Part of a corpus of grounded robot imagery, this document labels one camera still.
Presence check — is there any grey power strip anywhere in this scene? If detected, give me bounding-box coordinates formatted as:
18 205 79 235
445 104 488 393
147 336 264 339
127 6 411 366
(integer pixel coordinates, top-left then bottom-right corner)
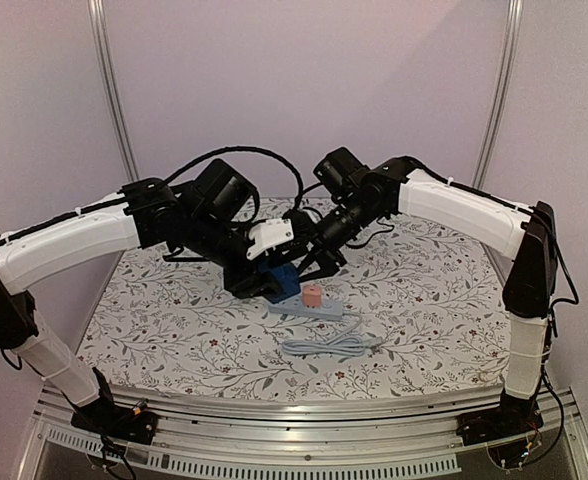
267 296 344 321

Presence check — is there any left aluminium frame post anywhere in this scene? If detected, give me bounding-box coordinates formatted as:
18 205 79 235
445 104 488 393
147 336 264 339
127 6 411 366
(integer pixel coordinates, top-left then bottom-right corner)
88 0 140 182

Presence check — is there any pink charger plug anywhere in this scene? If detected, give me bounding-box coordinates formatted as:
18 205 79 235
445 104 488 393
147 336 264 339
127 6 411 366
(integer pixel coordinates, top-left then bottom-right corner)
302 285 323 308

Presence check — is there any aluminium frame post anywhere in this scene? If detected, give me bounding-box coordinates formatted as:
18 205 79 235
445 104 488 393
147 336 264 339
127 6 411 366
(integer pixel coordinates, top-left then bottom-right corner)
472 0 524 189
88 0 140 182

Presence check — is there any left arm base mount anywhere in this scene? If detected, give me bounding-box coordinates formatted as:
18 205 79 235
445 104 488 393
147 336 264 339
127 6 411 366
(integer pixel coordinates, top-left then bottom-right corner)
71 367 159 445

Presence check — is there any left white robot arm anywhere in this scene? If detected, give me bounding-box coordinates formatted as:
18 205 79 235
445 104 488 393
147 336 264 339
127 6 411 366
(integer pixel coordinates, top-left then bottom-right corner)
0 174 294 434

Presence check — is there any right aluminium frame post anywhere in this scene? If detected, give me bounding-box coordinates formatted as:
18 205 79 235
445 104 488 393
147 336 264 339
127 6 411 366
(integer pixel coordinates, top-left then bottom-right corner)
472 0 524 189

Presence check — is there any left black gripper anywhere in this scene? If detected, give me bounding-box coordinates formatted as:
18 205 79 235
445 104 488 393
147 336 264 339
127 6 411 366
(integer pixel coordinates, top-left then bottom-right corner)
184 211 286 300

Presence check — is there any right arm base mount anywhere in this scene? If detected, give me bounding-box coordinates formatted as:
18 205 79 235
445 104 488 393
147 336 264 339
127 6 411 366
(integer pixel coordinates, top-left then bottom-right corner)
456 391 544 446

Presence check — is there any dark blue cube socket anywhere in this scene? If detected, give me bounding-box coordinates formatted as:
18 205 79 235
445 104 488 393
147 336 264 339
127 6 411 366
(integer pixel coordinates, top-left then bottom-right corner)
267 263 301 304

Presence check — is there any aluminium front rail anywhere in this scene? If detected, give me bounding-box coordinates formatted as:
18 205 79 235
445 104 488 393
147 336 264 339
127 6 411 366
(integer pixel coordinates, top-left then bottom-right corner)
15 387 588 479

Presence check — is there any floral table mat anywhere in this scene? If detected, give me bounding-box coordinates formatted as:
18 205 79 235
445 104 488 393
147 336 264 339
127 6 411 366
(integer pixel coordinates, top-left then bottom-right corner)
77 216 510 402

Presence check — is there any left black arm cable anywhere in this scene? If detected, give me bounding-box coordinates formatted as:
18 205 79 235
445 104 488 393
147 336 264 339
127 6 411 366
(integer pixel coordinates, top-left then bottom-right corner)
166 144 305 216

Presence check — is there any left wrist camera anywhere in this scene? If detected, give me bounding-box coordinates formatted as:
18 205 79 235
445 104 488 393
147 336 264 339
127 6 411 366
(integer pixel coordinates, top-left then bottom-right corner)
246 209 315 260

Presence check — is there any grey power strip cable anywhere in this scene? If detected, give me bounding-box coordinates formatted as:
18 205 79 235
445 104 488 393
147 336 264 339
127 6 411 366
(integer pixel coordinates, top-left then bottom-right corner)
279 312 383 357

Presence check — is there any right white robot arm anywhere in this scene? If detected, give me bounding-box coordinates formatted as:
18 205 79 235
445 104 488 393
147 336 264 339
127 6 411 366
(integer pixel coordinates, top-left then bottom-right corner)
298 148 557 436

